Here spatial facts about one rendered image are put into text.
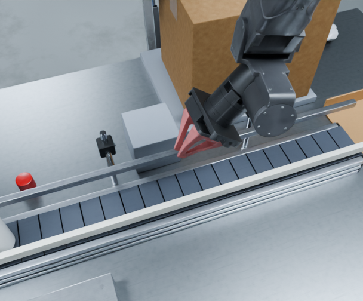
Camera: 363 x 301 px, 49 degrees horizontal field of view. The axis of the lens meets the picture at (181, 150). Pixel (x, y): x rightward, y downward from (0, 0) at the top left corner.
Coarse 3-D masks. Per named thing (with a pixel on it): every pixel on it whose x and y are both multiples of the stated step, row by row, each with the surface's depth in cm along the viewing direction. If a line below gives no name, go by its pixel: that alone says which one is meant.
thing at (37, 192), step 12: (324, 108) 79; (336, 108) 80; (348, 108) 81; (300, 120) 78; (240, 132) 76; (252, 132) 76; (156, 156) 72; (168, 156) 73; (108, 168) 71; (120, 168) 71; (132, 168) 72; (60, 180) 69; (72, 180) 69; (84, 180) 70; (24, 192) 68; (36, 192) 68; (48, 192) 69; (0, 204) 67
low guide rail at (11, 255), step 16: (304, 160) 78; (320, 160) 78; (256, 176) 75; (272, 176) 76; (208, 192) 73; (224, 192) 74; (144, 208) 71; (160, 208) 71; (176, 208) 73; (96, 224) 69; (112, 224) 69; (128, 224) 71; (48, 240) 68; (64, 240) 68; (0, 256) 66; (16, 256) 67
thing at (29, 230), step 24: (288, 144) 84; (312, 144) 84; (336, 144) 85; (216, 168) 81; (240, 168) 81; (264, 168) 81; (312, 168) 81; (120, 192) 77; (144, 192) 77; (168, 192) 77; (192, 192) 77; (240, 192) 77; (48, 216) 74; (72, 216) 74; (96, 216) 74; (168, 216) 76; (24, 240) 71
